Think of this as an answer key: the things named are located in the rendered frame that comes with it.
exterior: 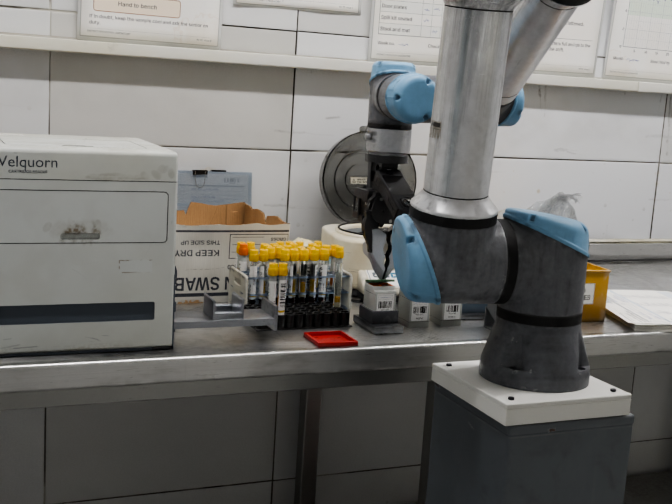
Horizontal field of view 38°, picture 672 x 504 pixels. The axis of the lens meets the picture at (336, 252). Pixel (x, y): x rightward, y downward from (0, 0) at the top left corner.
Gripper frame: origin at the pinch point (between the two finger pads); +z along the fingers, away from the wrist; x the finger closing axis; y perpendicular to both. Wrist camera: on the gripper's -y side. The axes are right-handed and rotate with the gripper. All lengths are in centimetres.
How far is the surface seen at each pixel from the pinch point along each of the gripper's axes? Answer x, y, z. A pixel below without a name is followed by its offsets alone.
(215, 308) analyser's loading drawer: 30.9, -4.5, 4.1
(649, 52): -99, 57, -44
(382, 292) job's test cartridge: 0.7, -1.1, 3.2
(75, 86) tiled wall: 44, 58, -27
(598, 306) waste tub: -44.5, -1.6, 6.9
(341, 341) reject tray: 11.2, -8.9, 9.2
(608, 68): -87, 57, -39
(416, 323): -6.9, 0.0, 9.2
